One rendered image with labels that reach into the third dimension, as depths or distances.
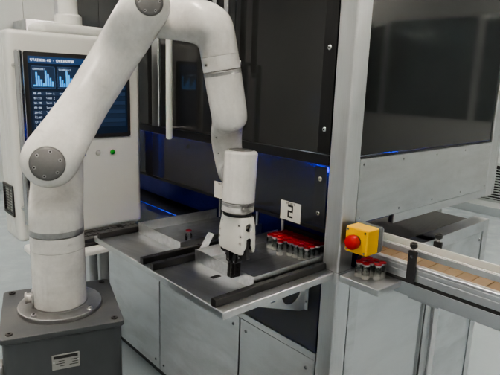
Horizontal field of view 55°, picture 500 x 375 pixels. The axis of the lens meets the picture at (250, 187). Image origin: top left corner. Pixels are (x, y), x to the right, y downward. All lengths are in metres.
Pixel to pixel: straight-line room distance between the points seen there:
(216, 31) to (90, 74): 0.29
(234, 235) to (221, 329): 0.74
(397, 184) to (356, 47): 0.47
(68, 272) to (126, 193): 0.93
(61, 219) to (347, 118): 0.75
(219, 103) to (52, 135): 0.37
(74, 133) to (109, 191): 0.97
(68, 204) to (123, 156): 0.90
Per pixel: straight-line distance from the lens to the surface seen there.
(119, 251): 1.56
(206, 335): 2.01
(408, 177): 1.61
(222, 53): 1.15
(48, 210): 1.16
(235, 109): 1.16
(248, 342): 1.80
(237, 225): 1.22
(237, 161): 1.18
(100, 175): 2.02
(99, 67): 1.11
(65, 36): 1.94
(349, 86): 1.32
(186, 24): 1.17
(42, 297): 1.23
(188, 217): 1.83
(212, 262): 1.39
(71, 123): 1.10
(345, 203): 1.36
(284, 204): 1.50
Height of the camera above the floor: 1.40
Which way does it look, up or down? 12 degrees down
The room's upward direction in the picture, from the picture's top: 2 degrees clockwise
